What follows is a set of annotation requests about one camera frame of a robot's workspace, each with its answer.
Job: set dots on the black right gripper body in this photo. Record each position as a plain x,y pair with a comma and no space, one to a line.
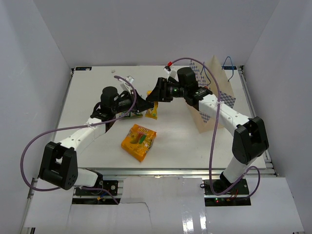
176,90

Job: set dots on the yellow candy packet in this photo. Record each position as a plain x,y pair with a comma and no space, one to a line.
152,112

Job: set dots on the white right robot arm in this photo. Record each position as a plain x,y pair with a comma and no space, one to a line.
249,134

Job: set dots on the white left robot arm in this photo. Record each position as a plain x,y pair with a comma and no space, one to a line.
59,165

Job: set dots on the green snack bag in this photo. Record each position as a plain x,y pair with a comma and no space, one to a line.
130,115

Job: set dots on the orange gummy candy bag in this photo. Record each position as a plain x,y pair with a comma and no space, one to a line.
138,142

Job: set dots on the black XDOF label plate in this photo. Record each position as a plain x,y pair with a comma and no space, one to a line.
83,68

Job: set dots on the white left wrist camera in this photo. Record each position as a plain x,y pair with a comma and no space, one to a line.
126,83

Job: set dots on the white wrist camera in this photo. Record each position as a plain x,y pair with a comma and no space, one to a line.
171,73
126,83

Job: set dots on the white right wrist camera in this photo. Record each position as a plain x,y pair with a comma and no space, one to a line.
171,73

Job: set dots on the checkered paper bag blue handles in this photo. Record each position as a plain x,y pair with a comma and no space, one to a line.
203,76

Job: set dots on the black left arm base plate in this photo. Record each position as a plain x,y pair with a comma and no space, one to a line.
104,193

